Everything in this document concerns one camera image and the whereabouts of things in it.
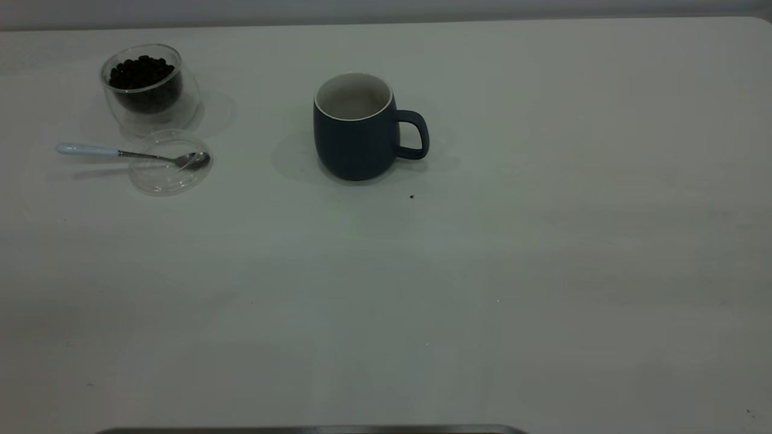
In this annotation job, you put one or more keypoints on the dark grey ceramic mug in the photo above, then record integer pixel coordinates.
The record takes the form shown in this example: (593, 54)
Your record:
(356, 144)

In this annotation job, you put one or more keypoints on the clear glass lid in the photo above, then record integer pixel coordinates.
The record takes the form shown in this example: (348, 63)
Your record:
(163, 178)

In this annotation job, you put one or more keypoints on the double-walled glass cup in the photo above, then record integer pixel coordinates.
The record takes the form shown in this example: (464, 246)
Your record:
(120, 111)

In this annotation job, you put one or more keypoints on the coffee beans pile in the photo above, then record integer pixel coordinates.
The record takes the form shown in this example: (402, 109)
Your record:
(143, 78)

